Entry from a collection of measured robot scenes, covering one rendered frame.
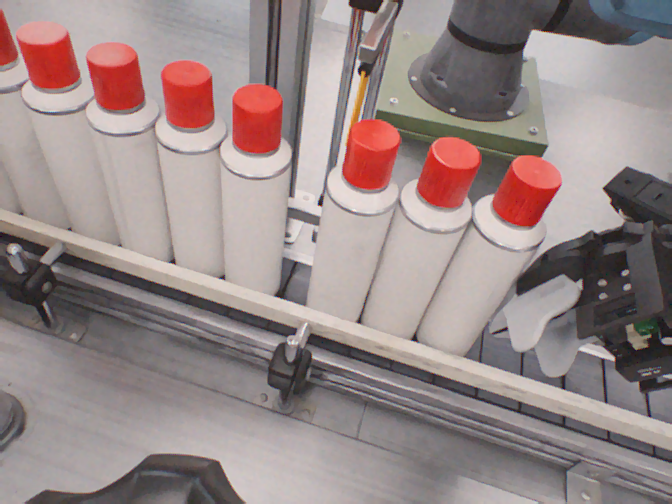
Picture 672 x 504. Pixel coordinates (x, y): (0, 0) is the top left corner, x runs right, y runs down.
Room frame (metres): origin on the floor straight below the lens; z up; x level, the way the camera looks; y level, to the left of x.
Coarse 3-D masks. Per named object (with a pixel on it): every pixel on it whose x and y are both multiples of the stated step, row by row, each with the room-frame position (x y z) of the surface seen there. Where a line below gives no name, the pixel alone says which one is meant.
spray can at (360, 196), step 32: (352, 128) 0.27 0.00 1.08; (384, 128) 0.28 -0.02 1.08; (352, 160) 0.26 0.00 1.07; (384, 160) 0.26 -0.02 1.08; (352, 192) 0.25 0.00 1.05; (384, 192) 0.26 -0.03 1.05; (320, 224) 0.26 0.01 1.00; (352, 224) 0.24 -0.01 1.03; (384, 224) 0.25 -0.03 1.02; (320, 256) 0.25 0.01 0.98; (352, 256) 0.24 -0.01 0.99; (320, 288) 0.25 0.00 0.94; (352, 288) 0.25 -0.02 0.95; (352, 320) 0.25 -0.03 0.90
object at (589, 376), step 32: (64, 256) 0.27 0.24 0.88; (160, 288) 0.26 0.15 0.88; (288, 288) 0.29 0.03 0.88; (256, 320) 0.25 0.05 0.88; (352, 352) 0.23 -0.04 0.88; (480, 352) 0.26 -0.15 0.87; (512, 352) 0.27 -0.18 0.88; (448, 384) 0.22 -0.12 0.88; (576, 384) 0.25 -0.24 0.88; (608, 384) 0.25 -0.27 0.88; (544, 416) 0.21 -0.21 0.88; (640, 448) 0.20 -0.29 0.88
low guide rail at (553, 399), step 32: (0, 224) 0.27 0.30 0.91; (32, 224) 0.27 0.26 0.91; (96, 256) 0.26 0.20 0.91; (128, 256) 0.26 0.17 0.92; (192, 288) 0.25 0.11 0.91; (224, 288) 0.25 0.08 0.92; (288, 320) 0.24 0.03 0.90; (320, 320) 0.24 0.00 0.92; (384, 352) 0.23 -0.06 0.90; (416, 352) 0.22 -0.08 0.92; (480, 384) 0.22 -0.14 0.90; (512, 384) 0.21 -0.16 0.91; (544, 384) 0.22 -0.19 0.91; (576, 416) 0.21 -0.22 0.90; (608, 416) 0.20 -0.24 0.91; (640, 416) 0.21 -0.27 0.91
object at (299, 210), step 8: (288, 200) 0.32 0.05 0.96; (296, 200) 0.32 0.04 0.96; (288, 208) 0.31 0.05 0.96; (296, 208) 0.31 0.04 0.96; (304, 208) 0.31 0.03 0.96; (312, 208) 0.32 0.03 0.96; (320, 208) 0.32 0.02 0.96; (288, 216) 0.31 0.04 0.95; (296, 216) 0.31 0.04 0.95; (304, 216) 0.31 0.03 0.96; (312, 216) 0.31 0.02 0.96; (320, 216) 0.31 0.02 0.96; (312, 224) 0.31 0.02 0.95; (384, 240) 0.30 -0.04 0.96
